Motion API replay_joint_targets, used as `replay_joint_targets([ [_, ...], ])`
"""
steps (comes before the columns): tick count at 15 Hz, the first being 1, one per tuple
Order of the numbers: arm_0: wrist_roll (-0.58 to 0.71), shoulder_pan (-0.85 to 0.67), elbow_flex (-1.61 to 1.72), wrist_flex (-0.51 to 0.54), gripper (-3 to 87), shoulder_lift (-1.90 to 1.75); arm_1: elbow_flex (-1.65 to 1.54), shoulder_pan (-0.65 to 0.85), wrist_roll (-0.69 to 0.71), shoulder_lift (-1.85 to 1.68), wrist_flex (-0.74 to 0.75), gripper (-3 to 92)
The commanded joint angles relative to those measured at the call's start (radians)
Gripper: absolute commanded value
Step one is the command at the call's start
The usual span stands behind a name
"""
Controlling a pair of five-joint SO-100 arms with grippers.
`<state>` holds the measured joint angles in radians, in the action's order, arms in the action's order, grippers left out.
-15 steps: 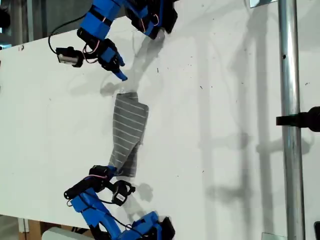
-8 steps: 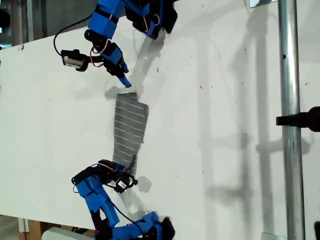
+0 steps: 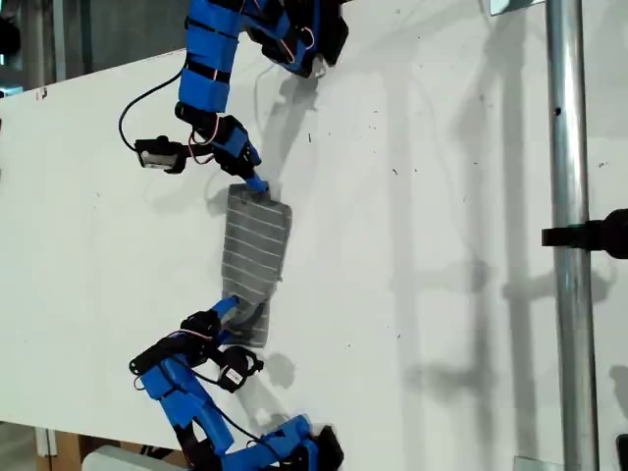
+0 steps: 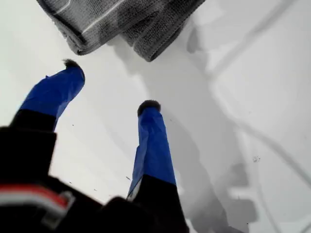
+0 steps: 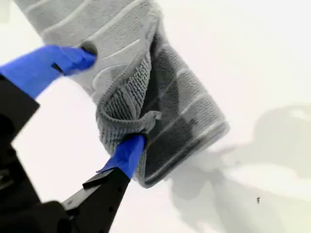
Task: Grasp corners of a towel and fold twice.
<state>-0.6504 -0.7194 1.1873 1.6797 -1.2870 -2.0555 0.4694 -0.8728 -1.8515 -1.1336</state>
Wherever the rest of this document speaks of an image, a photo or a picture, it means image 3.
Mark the black round object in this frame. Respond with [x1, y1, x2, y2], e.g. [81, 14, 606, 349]
[0, 17, 22, 56]

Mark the white box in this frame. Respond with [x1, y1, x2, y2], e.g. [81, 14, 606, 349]
[80, 444, 190, 471]

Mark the camera black cable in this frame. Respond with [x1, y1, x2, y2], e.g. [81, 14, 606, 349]
[190, 367, 286, 457]
[119, 68, 185, 151]

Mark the grey striped towel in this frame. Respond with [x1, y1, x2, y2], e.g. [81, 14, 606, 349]
[219, 183, 295, 350]

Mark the thin white cable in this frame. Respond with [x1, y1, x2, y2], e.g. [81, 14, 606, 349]
[253, 63, 277, 124]

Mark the black clamp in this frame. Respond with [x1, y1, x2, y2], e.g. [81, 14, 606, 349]
[541, 208, 628, 260]

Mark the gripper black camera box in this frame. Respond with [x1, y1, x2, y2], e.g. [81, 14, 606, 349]
[215, 345, 266, 394]
[133, 135, 190, 176]

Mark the steel post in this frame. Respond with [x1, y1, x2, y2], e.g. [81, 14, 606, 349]
[544, 0, 602, 471]

